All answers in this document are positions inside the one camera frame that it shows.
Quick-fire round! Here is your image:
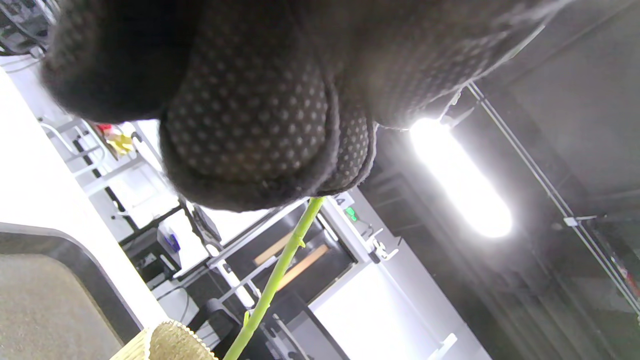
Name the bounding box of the long ceiling light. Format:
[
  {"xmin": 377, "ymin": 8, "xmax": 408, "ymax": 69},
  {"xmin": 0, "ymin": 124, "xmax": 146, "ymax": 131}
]
[{"xmin": 410, "ymin": 118, "xmax": 513, "ymax": 239}]

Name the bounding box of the person's left hand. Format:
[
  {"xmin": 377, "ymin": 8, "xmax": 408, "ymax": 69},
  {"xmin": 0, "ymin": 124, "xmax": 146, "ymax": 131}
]
[{"xmin": 40, "ymin": 0, "xmax": 576, "ymax": 213}]

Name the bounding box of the red artificial rose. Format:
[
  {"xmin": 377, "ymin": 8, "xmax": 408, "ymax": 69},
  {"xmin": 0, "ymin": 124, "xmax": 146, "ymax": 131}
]
[{"xmin": 223, "ymin": 196, "xmax": 327, "ymax": 360}]

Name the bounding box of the red and yellow figure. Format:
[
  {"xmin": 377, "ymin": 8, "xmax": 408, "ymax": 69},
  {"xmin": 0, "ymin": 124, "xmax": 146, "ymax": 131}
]
[{"xmin": 97, "ymin": 124, "xmax": 136, "ymax": 156}]

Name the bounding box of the gold ribbed flower pot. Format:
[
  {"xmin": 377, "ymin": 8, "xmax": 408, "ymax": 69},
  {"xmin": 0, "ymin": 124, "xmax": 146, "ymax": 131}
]
[{"xmin": 111, "ymin": 320, "xmax": 219, "ymax": 360}]

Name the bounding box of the dark brown plastic tray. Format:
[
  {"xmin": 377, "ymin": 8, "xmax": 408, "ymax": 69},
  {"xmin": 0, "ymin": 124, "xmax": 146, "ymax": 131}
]
[{"xmin": 0, "ymin": 222, "xmax": 143, "ymax": 360}]

